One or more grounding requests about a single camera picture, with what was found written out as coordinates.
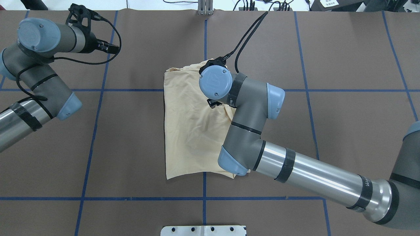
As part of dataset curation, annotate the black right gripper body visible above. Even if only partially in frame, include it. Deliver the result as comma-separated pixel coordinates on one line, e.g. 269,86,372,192
207,98,223,109

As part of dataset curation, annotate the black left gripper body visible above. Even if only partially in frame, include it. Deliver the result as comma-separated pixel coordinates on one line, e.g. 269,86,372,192
85,32,105,53

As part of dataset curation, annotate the cream long-sleeve graphic t-shirt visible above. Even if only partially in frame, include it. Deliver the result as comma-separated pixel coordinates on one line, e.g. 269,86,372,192
163,61,236,179

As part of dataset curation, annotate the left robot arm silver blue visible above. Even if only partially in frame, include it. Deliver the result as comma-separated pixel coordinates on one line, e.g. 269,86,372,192
1,18,122,151

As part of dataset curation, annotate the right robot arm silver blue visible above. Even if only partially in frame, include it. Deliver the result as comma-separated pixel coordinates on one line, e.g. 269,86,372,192
199,63,419,229

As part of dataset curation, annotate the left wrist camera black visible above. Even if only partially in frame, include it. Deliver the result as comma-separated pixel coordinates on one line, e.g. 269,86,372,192
65,3,105,33

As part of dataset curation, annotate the aluminium frame post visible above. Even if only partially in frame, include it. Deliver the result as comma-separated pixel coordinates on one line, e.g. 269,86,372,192
198,0,214,15

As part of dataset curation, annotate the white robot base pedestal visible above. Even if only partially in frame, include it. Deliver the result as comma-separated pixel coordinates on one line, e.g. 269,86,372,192
160,225,247,236

